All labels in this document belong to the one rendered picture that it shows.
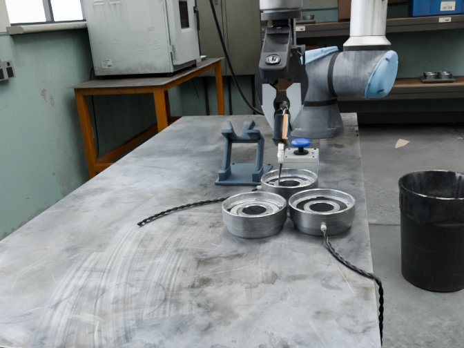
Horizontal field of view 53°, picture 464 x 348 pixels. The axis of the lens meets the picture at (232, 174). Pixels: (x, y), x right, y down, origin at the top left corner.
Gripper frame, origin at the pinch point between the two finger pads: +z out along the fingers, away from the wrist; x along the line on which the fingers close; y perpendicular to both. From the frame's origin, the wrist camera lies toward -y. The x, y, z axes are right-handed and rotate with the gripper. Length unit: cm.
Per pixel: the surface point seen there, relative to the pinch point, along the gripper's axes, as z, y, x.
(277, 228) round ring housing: 12.3, -18.4, -1.8
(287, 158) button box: 8.8, 7.1, 0.5
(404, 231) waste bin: 70, 102, -31
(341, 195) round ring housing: 9.7, -10.0, -11.2
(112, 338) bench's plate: 13.2, -46.5, 11.8
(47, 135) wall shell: 40, 143, 166
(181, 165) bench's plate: 13.1, 14.2, 27.2
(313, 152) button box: 8.6, 10.8, -4.3
